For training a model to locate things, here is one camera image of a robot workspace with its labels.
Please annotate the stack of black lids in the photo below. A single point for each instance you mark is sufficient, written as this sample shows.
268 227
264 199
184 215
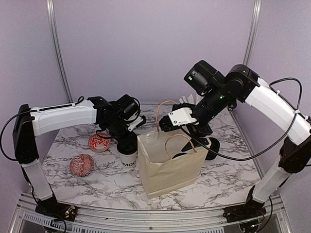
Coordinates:
215 146

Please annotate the left aluminium frame post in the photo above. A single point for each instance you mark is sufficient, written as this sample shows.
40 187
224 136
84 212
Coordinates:
57 49

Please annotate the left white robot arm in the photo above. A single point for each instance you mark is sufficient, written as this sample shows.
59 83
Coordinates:
119 118

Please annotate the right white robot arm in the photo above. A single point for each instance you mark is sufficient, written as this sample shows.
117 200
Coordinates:
241 84

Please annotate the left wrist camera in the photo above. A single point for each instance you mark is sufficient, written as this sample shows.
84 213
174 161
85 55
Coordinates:
141 120

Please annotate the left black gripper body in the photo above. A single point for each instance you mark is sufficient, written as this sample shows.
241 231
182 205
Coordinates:
116 131

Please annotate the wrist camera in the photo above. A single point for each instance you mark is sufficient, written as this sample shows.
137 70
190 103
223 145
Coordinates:
141 120
177 118

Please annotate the bundle of white wrapped straws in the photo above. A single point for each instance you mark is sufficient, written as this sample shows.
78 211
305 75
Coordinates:
191 99

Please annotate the right aluminium frame post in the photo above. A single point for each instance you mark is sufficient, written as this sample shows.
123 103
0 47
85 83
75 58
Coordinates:
253 31

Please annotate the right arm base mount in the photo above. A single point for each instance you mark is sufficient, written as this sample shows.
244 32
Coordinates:
249 209

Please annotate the front aluminium rail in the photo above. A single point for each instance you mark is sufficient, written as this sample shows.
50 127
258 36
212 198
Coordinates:
107 220

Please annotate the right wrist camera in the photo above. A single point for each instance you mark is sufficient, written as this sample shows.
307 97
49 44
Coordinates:
177 118

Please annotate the red floral ceramic bowl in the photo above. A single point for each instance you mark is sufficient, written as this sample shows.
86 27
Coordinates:
99 142

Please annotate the aluminium frame post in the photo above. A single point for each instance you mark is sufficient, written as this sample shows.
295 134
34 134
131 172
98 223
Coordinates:
57 49
253 31

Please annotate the brown paper takeout bag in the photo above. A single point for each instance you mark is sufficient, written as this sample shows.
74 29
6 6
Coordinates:
159 173

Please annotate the red geometric ceramic bowl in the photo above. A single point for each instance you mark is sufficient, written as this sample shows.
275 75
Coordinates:
81 165

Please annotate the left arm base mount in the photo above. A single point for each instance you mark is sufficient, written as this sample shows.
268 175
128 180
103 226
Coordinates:
61 211

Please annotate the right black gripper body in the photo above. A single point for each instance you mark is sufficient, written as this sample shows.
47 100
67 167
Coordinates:
196 131

